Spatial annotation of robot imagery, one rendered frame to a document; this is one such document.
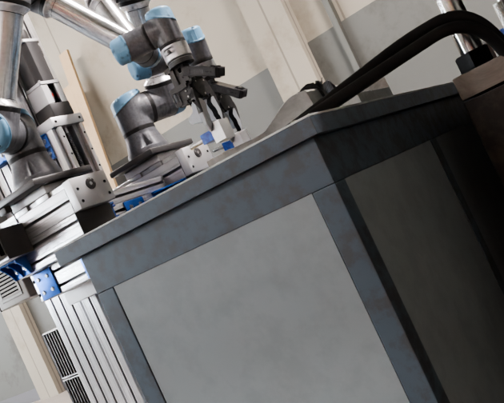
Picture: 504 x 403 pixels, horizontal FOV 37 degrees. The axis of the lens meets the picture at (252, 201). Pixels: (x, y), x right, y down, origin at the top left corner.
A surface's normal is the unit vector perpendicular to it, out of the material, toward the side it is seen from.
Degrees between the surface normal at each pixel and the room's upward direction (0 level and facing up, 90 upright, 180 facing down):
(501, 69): 90
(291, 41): 90
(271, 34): 90
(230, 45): 90
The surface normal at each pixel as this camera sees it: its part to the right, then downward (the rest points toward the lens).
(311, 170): -0.47, 0.19
